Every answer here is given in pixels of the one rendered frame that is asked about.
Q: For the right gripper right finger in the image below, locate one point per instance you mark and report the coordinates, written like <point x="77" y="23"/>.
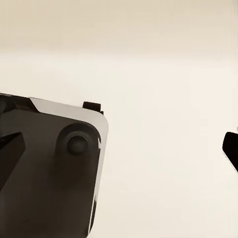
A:
<point x="230" y="148"/>

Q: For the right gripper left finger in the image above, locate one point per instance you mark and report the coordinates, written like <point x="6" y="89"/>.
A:
<point x="12" y="148"/>

